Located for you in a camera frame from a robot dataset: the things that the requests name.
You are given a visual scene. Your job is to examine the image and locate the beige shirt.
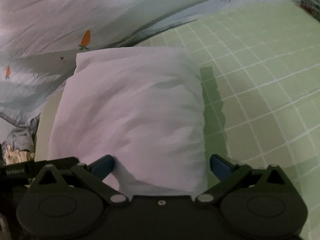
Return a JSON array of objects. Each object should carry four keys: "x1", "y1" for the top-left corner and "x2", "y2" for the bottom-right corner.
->
[{"x1": 4, "y1": 146, "x2": 35, "y2": 165}]

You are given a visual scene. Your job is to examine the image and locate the grey garment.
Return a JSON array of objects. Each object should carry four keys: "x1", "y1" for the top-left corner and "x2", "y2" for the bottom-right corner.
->
[{"x1": 1, "y1": 115, "x2": 40, "y2": 159}]

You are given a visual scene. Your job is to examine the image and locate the carrot print light quilt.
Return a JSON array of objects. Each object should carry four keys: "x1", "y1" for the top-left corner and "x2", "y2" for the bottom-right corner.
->
[{"x1": 1, "y1": 0, "x2": 281, "y2": 126}]

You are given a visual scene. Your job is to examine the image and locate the dark patterned pouch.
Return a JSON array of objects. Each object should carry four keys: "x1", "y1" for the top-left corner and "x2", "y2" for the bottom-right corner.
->
[{"x1": 291, "y1": 0, "x2": 320, "y2": 21}]

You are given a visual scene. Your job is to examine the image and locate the white trousers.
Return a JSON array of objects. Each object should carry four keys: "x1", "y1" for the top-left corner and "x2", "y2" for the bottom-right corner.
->
[{"x1": 48, "y1": 47, "x2": 207, "y2": 196}]

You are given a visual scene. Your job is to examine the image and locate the green grid bed sheet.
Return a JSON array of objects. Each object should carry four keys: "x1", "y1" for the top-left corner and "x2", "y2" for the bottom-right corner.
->
[{"x1": 35, "y1": 0, "x2": 320, "y2": 240}]

